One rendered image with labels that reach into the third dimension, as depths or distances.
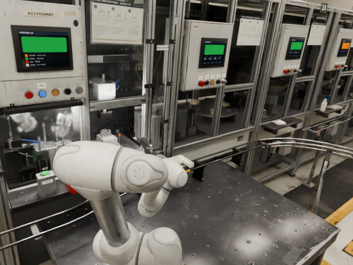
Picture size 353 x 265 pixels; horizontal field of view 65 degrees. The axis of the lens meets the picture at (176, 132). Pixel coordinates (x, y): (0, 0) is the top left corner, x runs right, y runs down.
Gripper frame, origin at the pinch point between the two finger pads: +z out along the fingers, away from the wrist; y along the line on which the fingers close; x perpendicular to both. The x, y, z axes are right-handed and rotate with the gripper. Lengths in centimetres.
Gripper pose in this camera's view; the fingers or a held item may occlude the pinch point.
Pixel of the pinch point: (136, 146)
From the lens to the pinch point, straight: 159.1
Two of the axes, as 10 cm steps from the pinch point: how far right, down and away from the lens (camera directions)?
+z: -6.2, -3.5, 7.1
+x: -7.8, 1.8, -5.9
